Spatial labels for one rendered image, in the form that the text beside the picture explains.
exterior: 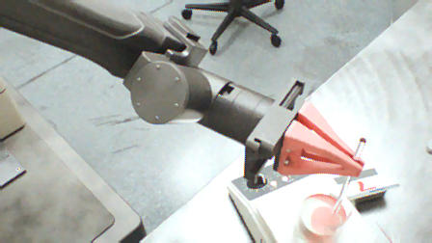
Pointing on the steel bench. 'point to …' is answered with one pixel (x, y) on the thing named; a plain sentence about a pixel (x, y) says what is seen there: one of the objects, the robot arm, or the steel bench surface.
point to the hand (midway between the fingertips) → (353, 166)
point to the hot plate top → (272, 202)
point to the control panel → (266, 184)
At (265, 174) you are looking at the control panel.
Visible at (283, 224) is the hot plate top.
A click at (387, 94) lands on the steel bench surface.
